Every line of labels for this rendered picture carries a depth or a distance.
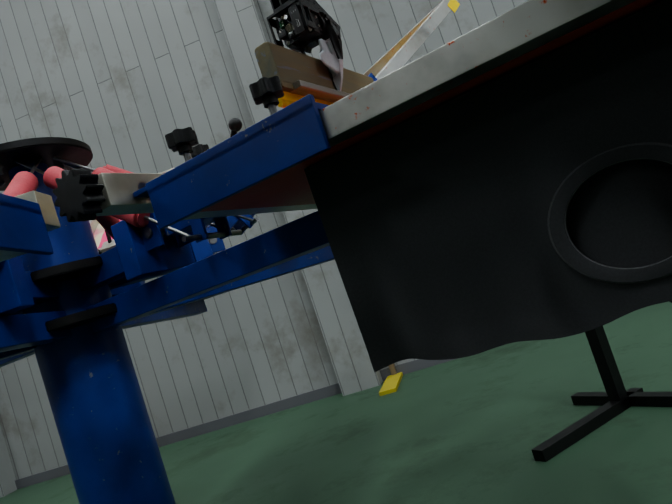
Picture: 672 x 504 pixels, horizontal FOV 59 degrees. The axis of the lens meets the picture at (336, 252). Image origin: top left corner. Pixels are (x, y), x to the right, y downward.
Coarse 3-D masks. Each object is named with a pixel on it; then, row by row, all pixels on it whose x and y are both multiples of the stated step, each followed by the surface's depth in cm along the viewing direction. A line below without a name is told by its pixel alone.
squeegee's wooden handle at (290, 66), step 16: (256, 48) 88; (272, 48) 88; (272, 64) 87; (288, 64) 90; (304, 64) 95; (320, 64) 100; (288, 80) 89; (304, 80) 93; (320, 80) 98; (352, 80) 109; (368, 80) 116
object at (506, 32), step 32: (544, 0) 58; (576, 0) 56; (608, 0) 55; (480, 32) 61; (512, 32) 60; (544, 32) 58; (416, 64) 65; (448, 64) 63; (480, 64) 61; (352, 96) 69; (384, 96) 67; (416, 96) 65; (352, 128) 70
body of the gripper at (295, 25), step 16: (272, 0) 99; (288, 0) 97; (304, 0) 97; (272, 16) 99; (288, 16) 98; (304, 16) 96; (320, 16) 101; (272, 32) 99; (288, 32) 99; (304, 32) 97; (320, 32) 100; (304, 48) 104
